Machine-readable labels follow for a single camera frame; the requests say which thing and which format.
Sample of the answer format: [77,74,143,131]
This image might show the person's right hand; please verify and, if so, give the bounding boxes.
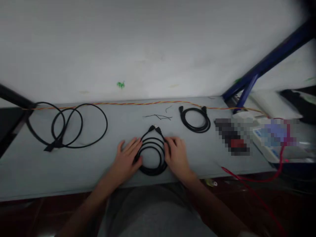
[164,136,196,184]

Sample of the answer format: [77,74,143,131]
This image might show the person's left hand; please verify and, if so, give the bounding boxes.
[108,137,143,184]

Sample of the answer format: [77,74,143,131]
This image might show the person's body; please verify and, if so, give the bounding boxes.
[97,184,218,237]

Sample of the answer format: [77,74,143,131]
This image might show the white box device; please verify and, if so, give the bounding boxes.
[251,118,316,164]

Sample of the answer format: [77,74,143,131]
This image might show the white paper sheets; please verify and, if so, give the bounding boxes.
[232,90,303,120]

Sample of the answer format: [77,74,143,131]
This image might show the black bag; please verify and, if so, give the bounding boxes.
[279,87,316,125]

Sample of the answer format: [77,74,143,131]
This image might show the long loose black cable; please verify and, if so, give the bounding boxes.
[26,102,109,152]

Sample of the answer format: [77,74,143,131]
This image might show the thin black wire scraps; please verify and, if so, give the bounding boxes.
[142,105,173,122]

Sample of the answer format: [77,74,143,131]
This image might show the small coiled black cable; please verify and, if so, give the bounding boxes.
[178,105,211,134]

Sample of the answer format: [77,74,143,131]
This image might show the twisted red yellow wire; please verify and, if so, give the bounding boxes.
[31,100,267,117]

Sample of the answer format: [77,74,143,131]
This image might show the red cable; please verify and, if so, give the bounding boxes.
[221,118,298,237]

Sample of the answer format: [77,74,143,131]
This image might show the black table frame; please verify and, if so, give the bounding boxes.
[0,83,38,159]

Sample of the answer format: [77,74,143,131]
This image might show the blue metal frame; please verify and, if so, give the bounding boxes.
[222,18,316,115]

